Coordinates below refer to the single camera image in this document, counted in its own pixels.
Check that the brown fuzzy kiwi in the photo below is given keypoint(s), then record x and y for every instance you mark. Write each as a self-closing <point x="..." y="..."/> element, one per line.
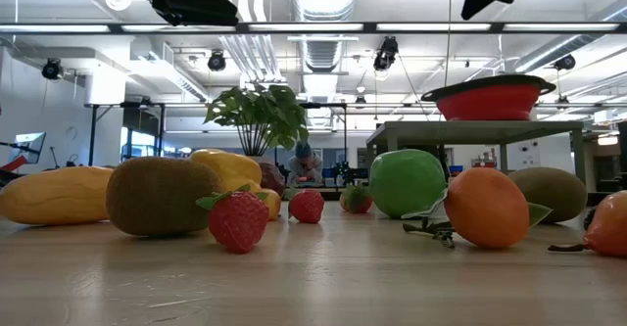
<point x="157" y="196"/>
<point x="553" y="191"/>

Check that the small yellow orange apricot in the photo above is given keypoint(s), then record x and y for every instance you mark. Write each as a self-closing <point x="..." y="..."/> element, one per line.
<point x="344" y="200"/>

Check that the small blackberry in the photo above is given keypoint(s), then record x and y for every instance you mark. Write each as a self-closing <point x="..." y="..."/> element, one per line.
<point x="589" y="218"/>

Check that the black aluminium frame rail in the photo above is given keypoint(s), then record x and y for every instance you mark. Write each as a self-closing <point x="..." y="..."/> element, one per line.
<point x="333" y="196"/>

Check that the red colander black rim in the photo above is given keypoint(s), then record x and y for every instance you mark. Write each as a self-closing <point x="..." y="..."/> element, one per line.
<point x="490" y="102"/>

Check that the orange tangerine with stem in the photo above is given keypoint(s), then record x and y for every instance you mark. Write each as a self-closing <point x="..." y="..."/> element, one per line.
<point x="610" y="225"/>

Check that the red strawberry green leaves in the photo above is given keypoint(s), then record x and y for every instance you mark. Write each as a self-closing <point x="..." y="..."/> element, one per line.
<point x="237" y="223"/>
<point x="307" y="207"/>
<point x="361" y="201"/>

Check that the yellow bell pepper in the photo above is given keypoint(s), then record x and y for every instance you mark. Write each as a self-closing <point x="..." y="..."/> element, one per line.
<point x="230" y="167"/>

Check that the green plant white pot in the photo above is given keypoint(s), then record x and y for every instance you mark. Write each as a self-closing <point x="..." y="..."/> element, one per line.
<point x="259" y="115"/>

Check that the black overhead frame bar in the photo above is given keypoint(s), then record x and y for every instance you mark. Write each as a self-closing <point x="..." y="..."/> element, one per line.
<point x="370" y="27"/>

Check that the dark red bell pepper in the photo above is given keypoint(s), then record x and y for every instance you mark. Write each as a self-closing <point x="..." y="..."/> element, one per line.
<point x="273" y="176"/>

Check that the grey table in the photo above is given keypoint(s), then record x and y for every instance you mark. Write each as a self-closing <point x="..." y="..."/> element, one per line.
<point x="470" y="131"/>

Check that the green apple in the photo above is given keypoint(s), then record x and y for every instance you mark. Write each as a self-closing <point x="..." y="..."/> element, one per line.
<point x="406" y="184"/>

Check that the small orange peach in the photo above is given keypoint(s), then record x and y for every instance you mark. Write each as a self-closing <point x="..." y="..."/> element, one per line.
<point x="273" y="203"/>

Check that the black metal frame stand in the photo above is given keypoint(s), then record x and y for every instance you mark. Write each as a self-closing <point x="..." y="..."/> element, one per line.
<point x="93" y="125"/>

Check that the black ceiling spotlight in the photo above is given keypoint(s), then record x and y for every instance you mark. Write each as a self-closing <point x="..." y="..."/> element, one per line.
<point x="564" y="62"/>
<point x="217" y="60"/>
<point x="386" y="53"/>
<point x="51" y="69"/>

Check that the orange tangerine with leaves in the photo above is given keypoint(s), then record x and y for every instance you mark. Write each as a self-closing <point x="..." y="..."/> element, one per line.
<point x="485" y="208"/>

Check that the yellow orange mango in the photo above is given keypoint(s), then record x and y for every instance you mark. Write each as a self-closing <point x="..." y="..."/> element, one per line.
<point x="54" y="196"/>

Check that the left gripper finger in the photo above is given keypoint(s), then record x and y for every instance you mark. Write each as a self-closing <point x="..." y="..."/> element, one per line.
<point x="196" y="8"/>

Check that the person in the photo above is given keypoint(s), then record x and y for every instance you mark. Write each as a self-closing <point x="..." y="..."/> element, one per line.
<point x="304" y="168"/>

